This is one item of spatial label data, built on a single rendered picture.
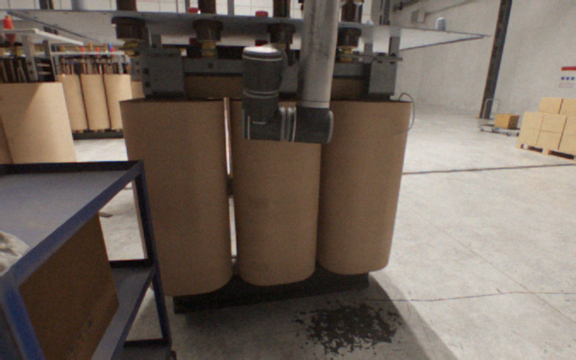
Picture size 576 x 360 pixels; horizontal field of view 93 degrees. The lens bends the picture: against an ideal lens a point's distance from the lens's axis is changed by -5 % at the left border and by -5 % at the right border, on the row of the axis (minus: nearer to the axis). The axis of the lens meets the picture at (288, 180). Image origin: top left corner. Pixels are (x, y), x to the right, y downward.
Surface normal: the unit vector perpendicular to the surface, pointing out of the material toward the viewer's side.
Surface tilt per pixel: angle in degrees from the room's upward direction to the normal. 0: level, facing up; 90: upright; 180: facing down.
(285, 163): 90
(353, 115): 90
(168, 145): 90
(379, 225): 90
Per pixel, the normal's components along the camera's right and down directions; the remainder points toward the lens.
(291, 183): 0.21, 0.31
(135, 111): -0.22, 0.30
